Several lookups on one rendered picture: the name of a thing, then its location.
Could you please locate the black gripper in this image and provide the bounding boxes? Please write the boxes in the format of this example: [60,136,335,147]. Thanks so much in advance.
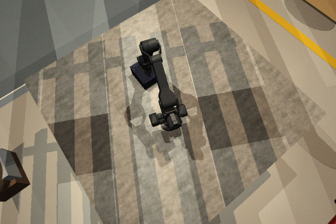
[149,104,187,127]

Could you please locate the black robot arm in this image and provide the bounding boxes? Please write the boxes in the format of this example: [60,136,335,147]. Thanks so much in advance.
[137,37,182,130]

